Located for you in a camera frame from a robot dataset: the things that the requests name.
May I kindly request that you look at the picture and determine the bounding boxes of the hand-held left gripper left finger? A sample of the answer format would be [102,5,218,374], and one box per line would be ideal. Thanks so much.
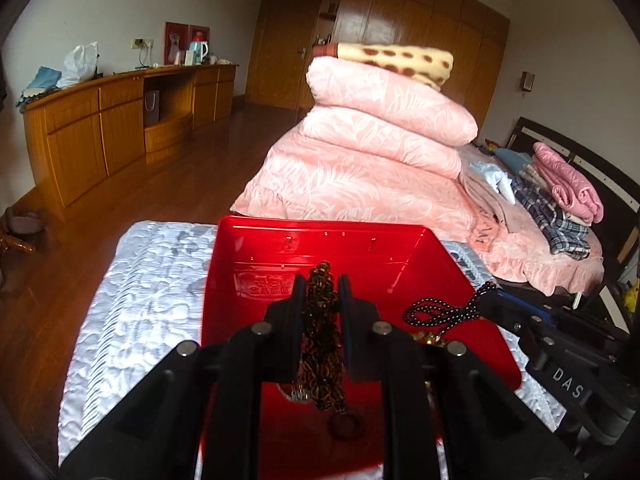
[59,274,307,480]

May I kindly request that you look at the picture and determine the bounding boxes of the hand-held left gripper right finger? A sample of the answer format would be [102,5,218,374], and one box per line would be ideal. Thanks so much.
[339,274,586,480]

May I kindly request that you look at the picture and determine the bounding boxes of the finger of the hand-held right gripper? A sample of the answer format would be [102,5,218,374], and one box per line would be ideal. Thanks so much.
[500,292,626,343]
[477,287,556,361]

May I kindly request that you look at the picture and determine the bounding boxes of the brown chain necklace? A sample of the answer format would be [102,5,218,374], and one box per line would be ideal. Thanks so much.
[287,260,368,438]

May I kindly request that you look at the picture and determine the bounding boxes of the black beaded necklace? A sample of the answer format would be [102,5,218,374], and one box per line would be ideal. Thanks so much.
[404,281,498,343]

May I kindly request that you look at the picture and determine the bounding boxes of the red plastic box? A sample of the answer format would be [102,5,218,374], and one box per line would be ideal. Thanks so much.
[197,215,522,480]

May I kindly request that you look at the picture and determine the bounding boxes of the plaid clothing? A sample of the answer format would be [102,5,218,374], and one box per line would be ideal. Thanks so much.
[510,170,592,261]

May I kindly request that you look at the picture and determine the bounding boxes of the beige cloth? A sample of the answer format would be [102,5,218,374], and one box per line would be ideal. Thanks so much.
[460,170,531,253]

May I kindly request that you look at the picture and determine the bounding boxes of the pink bedspread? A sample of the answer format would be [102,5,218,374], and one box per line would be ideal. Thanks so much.
[230,132,606,297]

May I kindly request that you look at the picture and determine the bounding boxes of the pink folded blanket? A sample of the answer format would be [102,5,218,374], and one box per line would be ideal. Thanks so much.
[531,141,605,225]

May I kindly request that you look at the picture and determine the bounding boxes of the white quilted table cloth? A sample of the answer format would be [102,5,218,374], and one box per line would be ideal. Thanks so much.
[57,220,566,468]

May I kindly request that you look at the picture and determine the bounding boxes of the pink folded quilt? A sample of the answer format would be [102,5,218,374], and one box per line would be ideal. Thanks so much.
[297,105,463,181]
[305,56,478,147]

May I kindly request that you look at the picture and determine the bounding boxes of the grey paper bag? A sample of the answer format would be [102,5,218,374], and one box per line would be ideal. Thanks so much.
[143,90,162,128]

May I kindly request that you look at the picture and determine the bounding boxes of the yellow brown-spotted blanket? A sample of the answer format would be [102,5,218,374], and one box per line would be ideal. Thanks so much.
[312,42,455,92]

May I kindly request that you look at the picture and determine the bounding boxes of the wooden sideboard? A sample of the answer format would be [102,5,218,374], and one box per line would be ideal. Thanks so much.
[22,63,240,208]

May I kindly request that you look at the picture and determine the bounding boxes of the teal electric kettle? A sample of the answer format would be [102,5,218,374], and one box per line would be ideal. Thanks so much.
[189,31,210,65]

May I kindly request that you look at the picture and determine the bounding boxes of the grey slippers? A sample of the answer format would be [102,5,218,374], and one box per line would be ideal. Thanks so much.
[0,207,43,236]

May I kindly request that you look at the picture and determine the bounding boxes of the wooden wardrobe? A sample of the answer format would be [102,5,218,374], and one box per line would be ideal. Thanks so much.
[245,0,511,131]

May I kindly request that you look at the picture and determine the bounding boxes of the white plastic bag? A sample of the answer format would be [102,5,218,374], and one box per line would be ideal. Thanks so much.
[56,41,100,88]

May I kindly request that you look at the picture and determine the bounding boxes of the blue cloth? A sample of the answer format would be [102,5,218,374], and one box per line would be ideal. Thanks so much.
[15,66,63,108]

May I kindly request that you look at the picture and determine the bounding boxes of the gold chain jewelry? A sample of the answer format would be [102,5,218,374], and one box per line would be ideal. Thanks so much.
[412,330,451,348]

